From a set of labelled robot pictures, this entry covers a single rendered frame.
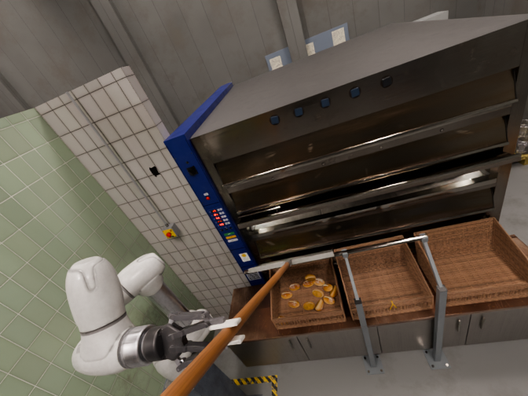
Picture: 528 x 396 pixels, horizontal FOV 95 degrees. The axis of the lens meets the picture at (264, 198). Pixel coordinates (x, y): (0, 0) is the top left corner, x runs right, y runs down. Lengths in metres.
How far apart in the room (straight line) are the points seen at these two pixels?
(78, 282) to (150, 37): 5.28
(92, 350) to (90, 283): 0.16
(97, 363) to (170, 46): 5.29
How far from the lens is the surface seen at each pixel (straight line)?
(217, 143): 1.66
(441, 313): 2.04
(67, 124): 2.08
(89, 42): 6.32
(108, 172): 2.10
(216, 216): 1.95
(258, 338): 2.25
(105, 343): 0.76
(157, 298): 1.42
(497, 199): 2.41
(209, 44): 5.41
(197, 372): 0.49
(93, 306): 0.74
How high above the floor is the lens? 2.46
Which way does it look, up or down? 31 degrees down
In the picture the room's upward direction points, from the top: 23 degrees counter-clockwise
